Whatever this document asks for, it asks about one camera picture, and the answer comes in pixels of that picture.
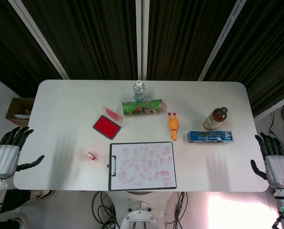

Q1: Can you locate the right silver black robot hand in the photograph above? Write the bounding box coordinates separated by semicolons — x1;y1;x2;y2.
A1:
250;133;284;189

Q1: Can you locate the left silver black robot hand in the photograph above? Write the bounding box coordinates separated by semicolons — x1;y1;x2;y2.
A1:
0;126;45;179

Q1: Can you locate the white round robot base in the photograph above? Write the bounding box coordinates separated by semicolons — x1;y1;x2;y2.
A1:
119;201;159;229

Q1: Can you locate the black trouser leg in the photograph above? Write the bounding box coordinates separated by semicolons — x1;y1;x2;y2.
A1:
0;189;38;214

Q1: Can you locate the white black sneaker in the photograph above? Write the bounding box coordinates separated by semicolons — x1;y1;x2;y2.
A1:
12;213;30;229
29;190;56;203

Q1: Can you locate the brown cardboard box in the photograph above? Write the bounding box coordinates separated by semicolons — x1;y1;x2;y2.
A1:
5;97;35;130

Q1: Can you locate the blue rectangular box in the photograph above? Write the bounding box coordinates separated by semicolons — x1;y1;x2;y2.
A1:
186;130;233;144

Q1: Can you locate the brown tea bottle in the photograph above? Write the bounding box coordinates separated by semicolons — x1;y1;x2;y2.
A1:
203;106;228;132

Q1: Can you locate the red ink pad case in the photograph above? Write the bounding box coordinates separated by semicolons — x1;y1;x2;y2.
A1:
92;105;125;140

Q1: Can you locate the black clipboard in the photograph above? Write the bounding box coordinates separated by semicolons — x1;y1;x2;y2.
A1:
107;141;177;192

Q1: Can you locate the dark ribbed partition panel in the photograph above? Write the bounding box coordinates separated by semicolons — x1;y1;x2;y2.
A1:
203;0;284;117
148;0;238;81
20;0;138;81
0;0;64;97

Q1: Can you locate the yellow rubber chicken toy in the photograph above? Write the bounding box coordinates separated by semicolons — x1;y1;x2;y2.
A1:
167;112;181;141

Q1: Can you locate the white paper with red stamps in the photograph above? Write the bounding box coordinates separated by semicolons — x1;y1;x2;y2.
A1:
111;143;176;189

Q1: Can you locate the green printed roll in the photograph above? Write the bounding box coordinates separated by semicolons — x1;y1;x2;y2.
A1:
122;98;165;116

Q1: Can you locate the clear water bottle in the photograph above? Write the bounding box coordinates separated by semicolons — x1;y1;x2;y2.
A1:
132;80;146;102

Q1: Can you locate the thin black floor cable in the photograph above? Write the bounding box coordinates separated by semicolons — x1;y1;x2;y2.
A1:
268;111;283;141

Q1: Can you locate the white partition rail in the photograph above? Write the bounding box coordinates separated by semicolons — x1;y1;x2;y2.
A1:
253;94;284;122

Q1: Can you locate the black cable bundle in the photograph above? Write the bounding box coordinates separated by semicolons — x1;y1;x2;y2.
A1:
91;190;120;229
164;190;188;225

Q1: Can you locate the white partition post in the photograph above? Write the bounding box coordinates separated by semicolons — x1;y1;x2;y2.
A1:
197;0;247;81
142;0;150;81
135;0;143;81
8;0;70;80

